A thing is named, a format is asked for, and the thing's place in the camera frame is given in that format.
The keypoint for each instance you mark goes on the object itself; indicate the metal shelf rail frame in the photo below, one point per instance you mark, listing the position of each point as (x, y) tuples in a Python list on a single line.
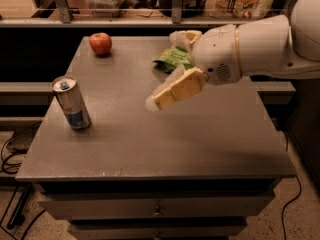
[(133, 14)]

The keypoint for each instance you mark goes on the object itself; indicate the green snack bag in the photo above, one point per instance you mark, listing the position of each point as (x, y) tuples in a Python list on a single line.
[(172, 58)]

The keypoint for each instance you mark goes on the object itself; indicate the lower drawer with knob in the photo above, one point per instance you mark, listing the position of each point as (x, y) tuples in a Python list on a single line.
[(153, 229)]

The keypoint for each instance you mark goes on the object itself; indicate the colourful printed food bag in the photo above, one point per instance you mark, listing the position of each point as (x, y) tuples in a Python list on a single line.
[(241, 9)]

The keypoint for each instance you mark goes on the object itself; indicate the clear plastic container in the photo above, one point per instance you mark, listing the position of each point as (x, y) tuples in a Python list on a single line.
[(105, 8)]

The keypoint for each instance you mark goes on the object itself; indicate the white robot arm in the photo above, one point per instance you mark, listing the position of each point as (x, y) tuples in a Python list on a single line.
[(280, 47)]

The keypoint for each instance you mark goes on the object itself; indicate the upper drawer with knob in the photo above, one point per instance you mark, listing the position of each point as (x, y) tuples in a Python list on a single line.
[(130, 206)]

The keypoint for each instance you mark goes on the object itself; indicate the black power adapter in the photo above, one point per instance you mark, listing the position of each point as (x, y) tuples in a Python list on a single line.
[(20, 141)]

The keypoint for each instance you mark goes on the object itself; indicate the red apple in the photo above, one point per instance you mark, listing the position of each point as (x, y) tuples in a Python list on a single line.
[(100, 43)]

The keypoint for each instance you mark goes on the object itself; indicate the drawer with knob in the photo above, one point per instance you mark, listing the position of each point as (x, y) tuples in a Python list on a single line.
[(153, 229), (130, 206)]

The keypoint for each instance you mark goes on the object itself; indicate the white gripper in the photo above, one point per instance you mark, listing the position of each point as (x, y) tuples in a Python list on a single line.
[(216, 54)]

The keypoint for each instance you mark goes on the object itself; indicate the grey drawer cabinet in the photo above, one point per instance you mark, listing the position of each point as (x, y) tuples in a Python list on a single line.
[(220, 141)]

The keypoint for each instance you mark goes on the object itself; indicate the silver blue Red Bull can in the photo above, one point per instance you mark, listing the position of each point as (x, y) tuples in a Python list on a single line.
[(70, 99)]

